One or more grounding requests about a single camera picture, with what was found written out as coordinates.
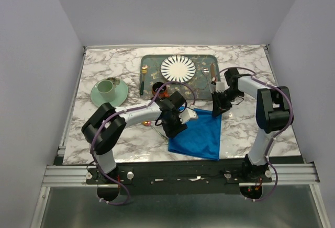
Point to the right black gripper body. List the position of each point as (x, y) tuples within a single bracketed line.
[(223, 100)]

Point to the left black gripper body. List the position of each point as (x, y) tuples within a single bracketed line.
[(172, 122)]

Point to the blue cloth napkin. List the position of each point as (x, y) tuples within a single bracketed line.
[(201, 138)]

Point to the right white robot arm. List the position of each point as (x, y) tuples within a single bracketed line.
[(274, 114)]

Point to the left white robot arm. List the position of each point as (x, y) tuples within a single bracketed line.
[(103, 129)]

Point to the iridescent gold spoon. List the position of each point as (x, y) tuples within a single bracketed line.
[(148, 124)]

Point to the orange black mug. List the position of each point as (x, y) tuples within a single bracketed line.
[(161, 88)]

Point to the silver spoon on tray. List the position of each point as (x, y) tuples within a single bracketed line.
[(205, 72)]

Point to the green floral serving tray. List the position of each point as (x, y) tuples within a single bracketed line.
[(198, 84)]

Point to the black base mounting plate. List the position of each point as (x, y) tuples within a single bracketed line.
[(189, 177)]

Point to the white blue striped plate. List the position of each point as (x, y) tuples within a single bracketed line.
[(178, 68)]

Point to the green saucer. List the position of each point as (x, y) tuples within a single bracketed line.
[(121, 93)]

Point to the green cup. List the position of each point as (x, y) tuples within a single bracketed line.
[(106, 89)]

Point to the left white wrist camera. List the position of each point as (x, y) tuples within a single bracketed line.
[(187, 115)]

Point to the gold fork green handle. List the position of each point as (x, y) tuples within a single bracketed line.
[(144, 72)]

